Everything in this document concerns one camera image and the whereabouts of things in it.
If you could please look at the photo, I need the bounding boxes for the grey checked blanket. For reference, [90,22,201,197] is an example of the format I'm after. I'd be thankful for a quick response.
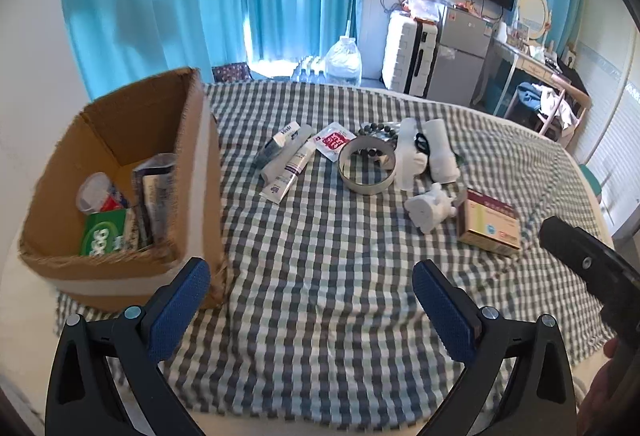
[55,79,616,417]

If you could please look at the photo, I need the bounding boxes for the green packet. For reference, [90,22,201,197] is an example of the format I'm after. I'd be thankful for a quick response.
[77,209,138,257]

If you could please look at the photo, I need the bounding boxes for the teal stool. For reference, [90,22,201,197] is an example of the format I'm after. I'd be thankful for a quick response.
[577,163,606,204]

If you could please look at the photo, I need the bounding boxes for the oval white mirror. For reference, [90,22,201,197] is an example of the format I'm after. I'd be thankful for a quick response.
[516,0,551,42]

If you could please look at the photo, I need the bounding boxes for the pack of water bottles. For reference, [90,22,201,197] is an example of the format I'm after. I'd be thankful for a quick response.
[291,56,328,83]

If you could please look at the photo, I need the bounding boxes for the large water jug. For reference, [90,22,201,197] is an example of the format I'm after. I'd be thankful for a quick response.
[325,35,363,86]

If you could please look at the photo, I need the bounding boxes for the clear plastic packet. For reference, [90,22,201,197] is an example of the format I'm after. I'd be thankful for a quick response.
[397,117,432,191]

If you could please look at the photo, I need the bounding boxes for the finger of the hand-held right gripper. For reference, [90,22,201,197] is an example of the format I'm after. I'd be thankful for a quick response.
[539,215,640,337]

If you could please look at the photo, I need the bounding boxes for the white toy figure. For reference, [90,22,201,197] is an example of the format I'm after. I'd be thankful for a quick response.
[404,183,458,234]

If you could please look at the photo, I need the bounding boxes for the metal ring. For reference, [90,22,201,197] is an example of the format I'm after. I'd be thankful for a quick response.
[337,136,398,193]

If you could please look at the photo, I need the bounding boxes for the person's right hand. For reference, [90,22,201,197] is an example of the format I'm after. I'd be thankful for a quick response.
[575,335,640,436]

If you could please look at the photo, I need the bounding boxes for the plastic bags pile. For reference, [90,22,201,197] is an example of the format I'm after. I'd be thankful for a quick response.
[397,0,446,20]

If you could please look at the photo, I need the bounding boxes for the wooden chair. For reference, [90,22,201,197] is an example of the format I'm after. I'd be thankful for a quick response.
[505,74,588,142]

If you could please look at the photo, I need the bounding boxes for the black bag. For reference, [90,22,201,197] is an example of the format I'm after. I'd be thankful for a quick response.
[562,51,592,92]

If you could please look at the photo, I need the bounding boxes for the white garment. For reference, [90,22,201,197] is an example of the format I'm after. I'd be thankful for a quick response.
[532,84,582,127]

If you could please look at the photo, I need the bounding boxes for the white suitcase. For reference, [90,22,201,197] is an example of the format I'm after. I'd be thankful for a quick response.
[381,11,439,98]

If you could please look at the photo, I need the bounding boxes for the red and white sachet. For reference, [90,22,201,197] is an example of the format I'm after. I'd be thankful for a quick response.
[314,122,357,162]

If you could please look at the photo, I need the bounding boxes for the cardboard box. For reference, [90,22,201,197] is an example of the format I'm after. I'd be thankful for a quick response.
[17,66,228,314]

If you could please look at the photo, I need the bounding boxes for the white tube with cap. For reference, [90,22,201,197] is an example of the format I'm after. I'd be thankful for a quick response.
[262,143,314,203]

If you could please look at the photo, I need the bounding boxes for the dark and white tube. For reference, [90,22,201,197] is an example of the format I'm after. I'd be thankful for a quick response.
[254,121,301,169]

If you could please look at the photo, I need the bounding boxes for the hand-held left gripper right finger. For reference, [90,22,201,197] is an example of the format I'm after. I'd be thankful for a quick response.
[412,259,578,436]

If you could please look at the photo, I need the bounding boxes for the blue garment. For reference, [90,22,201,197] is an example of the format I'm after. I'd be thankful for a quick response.
[515,82,543,113]

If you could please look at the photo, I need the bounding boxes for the white towel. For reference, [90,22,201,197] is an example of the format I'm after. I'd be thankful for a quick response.
[426,117,462,183]

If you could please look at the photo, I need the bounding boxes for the silver fridge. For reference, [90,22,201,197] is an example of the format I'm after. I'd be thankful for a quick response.
[425,6,496,107]

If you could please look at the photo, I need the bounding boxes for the long white tube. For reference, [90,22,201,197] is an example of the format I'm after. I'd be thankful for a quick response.
[260,125,316,182]

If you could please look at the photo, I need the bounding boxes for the brown medicine box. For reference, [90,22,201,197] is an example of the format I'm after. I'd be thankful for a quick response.
[456,187,522,258]

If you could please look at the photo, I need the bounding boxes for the dark patterned bag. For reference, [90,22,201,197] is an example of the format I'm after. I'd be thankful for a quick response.
[211,62,251,84]

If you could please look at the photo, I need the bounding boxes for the silver pouch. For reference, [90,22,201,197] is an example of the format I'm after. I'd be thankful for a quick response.
[131,153,178,247]

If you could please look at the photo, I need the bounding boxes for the white dressing desk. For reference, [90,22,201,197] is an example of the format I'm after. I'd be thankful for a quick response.
[482,39,593,122]

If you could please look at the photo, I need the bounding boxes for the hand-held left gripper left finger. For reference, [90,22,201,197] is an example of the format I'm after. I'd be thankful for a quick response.
[45,257,212,436]

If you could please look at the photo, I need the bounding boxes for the dark bead bracelet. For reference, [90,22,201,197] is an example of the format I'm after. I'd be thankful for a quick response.
[357,120,403,150]

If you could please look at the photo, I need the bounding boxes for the clear plastic cup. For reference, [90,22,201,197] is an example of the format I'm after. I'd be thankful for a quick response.
[76,172,118,216]

